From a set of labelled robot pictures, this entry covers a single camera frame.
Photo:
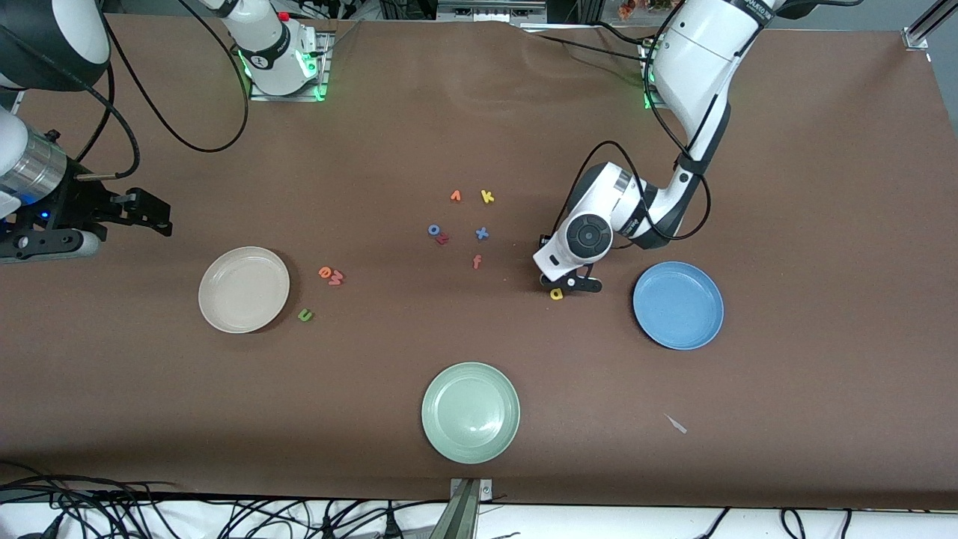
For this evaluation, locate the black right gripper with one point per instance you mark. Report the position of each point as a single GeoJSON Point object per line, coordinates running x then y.
{"type": "Point", "coordinates": [75, 202]}

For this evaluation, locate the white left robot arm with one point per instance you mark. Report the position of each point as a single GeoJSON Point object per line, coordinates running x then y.
{"type": "Point", "coordinates": [703, 52]}

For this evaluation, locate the beige round plate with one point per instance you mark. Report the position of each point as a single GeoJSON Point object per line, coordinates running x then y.
{"type": "Point", "coordinates": [244, 290]}

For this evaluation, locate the brown table cover sheet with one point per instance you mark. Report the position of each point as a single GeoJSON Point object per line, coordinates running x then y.
{"type": "Point", "coordinates": [449, 135]}

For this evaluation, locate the blue round plate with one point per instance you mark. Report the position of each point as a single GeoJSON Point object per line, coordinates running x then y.
{"type": "Point", "coordinates": [678, 305]}

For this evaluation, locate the pale green round plate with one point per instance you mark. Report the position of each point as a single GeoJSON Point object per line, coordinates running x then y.
{"type": "Point", "coordinates": [471, 413]}

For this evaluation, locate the small white paper scrap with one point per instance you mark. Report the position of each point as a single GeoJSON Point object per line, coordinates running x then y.
{"type": "Point", "coordinates": [676, 424]}

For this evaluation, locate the silver metal box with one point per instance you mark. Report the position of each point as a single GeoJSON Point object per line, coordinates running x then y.
{"type": "Point", "coordinates": [490, 9]}

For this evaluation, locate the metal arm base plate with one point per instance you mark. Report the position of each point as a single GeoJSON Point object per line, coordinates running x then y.
{"type": "Point", "coordinates": [324, 52]}
{"type": "Point", "coordinates": [650, 103]}

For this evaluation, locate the aluminium camera post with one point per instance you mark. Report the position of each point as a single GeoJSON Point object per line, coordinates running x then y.
{"type": "Point", "coordinates": [465, 516]}

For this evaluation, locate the aluminium frame strut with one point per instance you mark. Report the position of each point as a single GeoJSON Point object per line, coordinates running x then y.
{"type": "Point", "coordinates": [914, 37]}

